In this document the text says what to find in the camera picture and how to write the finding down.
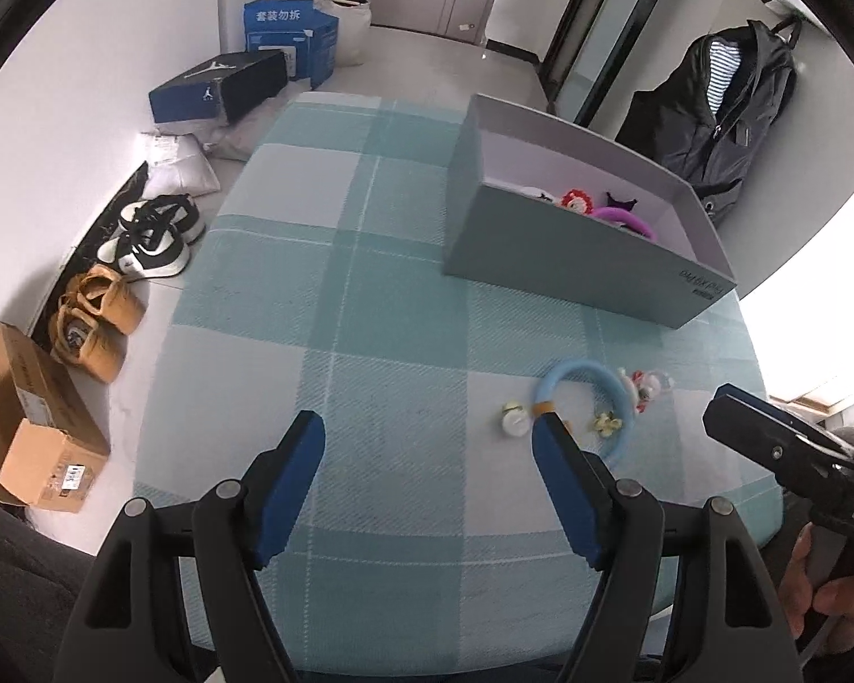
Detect teal plaid tablecloth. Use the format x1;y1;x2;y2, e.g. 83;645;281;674
132;91;784;678

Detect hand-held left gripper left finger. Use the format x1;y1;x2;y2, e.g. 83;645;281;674
53;409;327;683

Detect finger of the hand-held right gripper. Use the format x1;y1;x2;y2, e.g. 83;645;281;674
703;384;854;496

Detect black backpack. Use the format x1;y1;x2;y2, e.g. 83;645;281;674
615;18;802;226

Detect person's dark pants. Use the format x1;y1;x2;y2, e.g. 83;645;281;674
0;491;115;683

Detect tan suede shoe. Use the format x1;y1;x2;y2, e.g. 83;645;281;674
64;265;146;335
48;306;126;384

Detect red white hair clip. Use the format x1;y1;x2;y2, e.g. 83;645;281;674
618;368;674;414

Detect light blue hair ring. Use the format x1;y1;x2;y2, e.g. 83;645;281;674
533;359;639;468

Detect red round doll charm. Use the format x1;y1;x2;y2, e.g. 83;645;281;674
559;187;596;219

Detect brown cardboard box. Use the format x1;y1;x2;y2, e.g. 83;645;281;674
0;322;112;513

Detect white soft package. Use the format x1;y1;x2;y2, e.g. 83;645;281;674
142;131;220;198

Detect dark blue shoe box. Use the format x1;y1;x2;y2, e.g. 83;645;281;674
148;50;290;126

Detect blue cardboard box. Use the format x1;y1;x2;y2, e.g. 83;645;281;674
242;0;341;90

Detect black framed glass door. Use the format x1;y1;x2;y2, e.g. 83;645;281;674
537;0;693;126

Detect black white sneaker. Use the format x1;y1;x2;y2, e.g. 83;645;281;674
96;228;190;281
117;194;207;244

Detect person's right hand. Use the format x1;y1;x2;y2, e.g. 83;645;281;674
778;522;854;656

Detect grey cardboard box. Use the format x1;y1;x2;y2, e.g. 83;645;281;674
441;92;738;330

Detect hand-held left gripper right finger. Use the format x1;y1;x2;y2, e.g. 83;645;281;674
528;413;805;683

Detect purple hair ring black charm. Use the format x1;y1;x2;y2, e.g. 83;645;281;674
589;188;660;243

